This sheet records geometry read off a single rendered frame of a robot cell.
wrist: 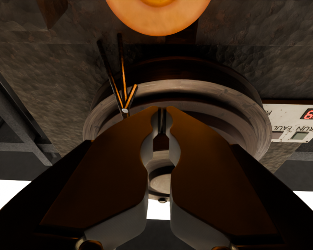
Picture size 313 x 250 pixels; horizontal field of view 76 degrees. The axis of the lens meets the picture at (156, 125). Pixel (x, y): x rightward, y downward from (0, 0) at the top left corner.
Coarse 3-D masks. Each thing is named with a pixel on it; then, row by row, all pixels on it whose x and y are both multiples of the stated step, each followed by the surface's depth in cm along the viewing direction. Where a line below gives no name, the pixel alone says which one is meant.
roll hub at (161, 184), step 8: (160, 136) 39; (160, 144) 38; (168, 144) 38; (160, 152) 38; (168, 152) 38; (152, 160) 40; (160, 160) 42; (168, 160) 42; (152, 168) 45; (160, 168) 44; (168, 168) 43; (152, 176) 45; (160, 176) 44; (168, 176) 44; (152, 184) 47; (160, 184) 47; (168, 184) 47; (152, 192) 55; (160, 192) 56; (168, 192) 51; (168, 200) 57
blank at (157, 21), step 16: (112, 0) 28; (128, 0) 28; (144, 0) 28; (160, 0) 29; (176, 0) 28; (192, 0) 28; (208, 0) 28; (128, 16) 30; (144, 16) 30; (160, 16) 29; (176, 16) 29; (192, 16) 29; (144, 32) 31; (160, 32) 31; (176, 32) 31
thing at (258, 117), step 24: (144, 72) 40; (168, 72) 38; (192, 72) 38; (216, 72) 40; (144, 96) 39; (216, 96) 38; (240, 96) 37; (96, 120) 45; (264, 120) 42; (264, 144) 49
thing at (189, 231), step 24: (168, 120) 11; (192, 120) 10; (192, 144) 8; (216, 144) 8; (192, 168) 7; (216, 168) 7; (240, 168) 7; (192, 192) 6; (216, 192) 6; (240, 192) 6; (192, 216) 6; (216, 216) 6; (240, 216) 6; (264, 216) 6; (192, 240) 6; (216, 240) 5; (240, 240) 5; (264, 240) 5
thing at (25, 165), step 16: (0, 128) 903; (304, 144) 828; (0, 160) 798; (16, 160) 797; (32, 160) 796; (288, 160) 781; (0, 176) 754; (16, 176) 753; (32, 176) 752; (288, 176) 739; (304, 176) 738; (160, 224) 639; (144, 240) 611; (160, 240) 611; (176, 240) 610
